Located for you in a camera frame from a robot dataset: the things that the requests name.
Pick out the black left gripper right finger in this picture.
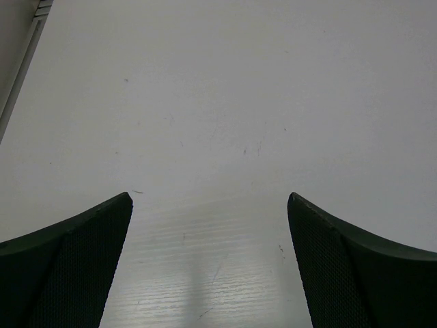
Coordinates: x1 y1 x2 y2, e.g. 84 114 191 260
287 193 436 327

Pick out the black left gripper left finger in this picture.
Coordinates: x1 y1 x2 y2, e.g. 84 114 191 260
1 192 133 327

